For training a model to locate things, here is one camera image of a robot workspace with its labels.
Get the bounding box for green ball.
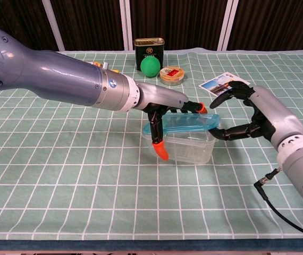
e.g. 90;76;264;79
140;57;159;78

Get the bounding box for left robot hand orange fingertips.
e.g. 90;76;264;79
134;81;208;162

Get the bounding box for clear plastic container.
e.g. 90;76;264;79
141;127;216;165

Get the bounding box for yellow label tea bottle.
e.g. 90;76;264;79
92;61;121;75

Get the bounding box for dark green rectangular tin can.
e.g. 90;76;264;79
133;37;165;72

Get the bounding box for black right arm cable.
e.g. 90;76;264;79
254;167;303;239

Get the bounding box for dark folding partition screen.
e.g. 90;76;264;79
0;0;303;53

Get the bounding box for clear blue plastic tray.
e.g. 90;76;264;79
142;112;221;137

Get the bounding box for green checked tablecloth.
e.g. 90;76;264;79
0;47;303;241

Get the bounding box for landscape photo postcard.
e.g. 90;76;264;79
199;72;250;97

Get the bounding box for round tin red label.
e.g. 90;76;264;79
159;66;185;86

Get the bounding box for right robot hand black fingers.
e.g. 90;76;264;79
209;81;303;154

